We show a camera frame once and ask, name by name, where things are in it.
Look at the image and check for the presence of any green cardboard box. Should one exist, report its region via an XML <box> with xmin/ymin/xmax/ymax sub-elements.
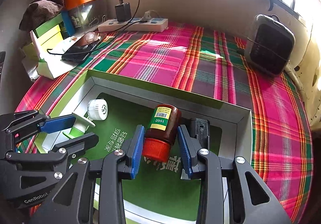
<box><xmin>33</xmin><ymin>69</ymin><xmax>252</xmax><ymax>224</ymax></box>

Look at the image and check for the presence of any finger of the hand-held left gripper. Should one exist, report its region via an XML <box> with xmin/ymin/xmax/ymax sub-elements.
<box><xmin>5</xmin><ymin>133</ymin><xmax>99</xmax><ymax>177</ymax></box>
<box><xmin>0</xmin><ymin>110</ymin><xmax>77</xmax><ymax>139</ymax></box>

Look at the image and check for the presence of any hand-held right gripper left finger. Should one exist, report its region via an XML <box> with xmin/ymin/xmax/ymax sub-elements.
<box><xmin>29</xmin><ymin>125</ymin><xmax>146</xmax><ymax>224</ymax></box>

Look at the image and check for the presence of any white power strip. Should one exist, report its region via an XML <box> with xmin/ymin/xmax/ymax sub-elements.
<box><xmin>97</xmin><ymin>17</ymin><xmax>169</xmax><ymax>33</ymax></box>

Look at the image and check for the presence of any green and white bag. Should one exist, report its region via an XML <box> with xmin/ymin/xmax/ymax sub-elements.
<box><xmin>21</xmin><ymin>36</ymin><xmax>83</xmax><ymax>80</ymax></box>

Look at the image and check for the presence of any grey and black heater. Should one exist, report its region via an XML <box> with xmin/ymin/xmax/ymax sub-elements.
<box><xmin>244</xmin><ymin>14</ymin><xmax>296</xmax><ymax>77</ymax></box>

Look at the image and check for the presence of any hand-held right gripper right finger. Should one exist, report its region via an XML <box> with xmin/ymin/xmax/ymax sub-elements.
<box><xmin>178</xmin><ymin>124</ymin><xmax>293</xmax><ymax>224</ymax></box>

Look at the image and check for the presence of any white ribbed cap bottle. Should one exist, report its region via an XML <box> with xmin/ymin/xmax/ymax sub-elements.
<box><xmin>87</xmin><ymin>99</ymin><xmax>109</xmax><ymax>121</ymax></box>

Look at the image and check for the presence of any white tube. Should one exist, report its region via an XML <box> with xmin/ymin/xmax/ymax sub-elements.
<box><xmin>30</xmin><ymin>30</ymin><xmax>43</xmax><ymax>60</ymax></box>

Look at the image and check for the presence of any green and yellow box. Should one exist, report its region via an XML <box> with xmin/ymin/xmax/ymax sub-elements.
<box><xmin>34</xmin><ymin>13</ymin><xmax>66</xmax><ymax>46</ymax></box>

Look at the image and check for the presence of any brown patterned cloth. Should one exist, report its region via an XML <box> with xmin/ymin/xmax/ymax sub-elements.
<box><xmin>19</xmin><ymin>0</ymin><xmax>67</xmax><ymax>30</ymax></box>

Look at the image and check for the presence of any red bottle with green label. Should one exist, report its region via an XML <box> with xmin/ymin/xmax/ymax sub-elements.
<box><xmin>142</xmin><ymin>105</ymin><xmax>182</xmax><ymax>162</ymax></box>

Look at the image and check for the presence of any green and white spool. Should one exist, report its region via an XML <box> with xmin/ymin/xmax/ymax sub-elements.
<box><xmin>63</xmin><ymin>111</ymin><xmax>96</xmax><ymax>140</ymax></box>

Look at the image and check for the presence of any pink plaid blanket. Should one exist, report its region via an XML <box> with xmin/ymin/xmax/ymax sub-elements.
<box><xmin>15</xmin><ymin>20</ymin><xmax>313</xmax><ymax>224</ymax></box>

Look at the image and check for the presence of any black charging cable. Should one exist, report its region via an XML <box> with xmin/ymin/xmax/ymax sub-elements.
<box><xmin>47</xmin><ymin>0</ymin><xmax>148</xmax><ymax>56</ymax></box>

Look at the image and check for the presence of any black phone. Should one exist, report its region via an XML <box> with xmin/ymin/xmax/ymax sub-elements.
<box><xmin>62</xmin><ymin>46</ymin><xmax>94</xmax><ymax>62</ymax></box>

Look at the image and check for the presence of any clear plastic container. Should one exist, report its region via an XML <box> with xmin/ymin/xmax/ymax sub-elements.
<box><xmin>68</xmin><ymin>4</ymin><xmax>108</xmax><ymax>29</ymax></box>

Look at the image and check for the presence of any black charger adapter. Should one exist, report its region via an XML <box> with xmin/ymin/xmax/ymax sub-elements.
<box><xmin>115</xmin><ymin>2</ymin><xmax>132</xmax><ymax>21</ymax></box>

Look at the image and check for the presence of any blue box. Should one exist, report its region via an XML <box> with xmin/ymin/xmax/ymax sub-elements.
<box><xmin>60</xmin><ymin>10</ymin><xmax>76</xmax><ymax>36</ymax></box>

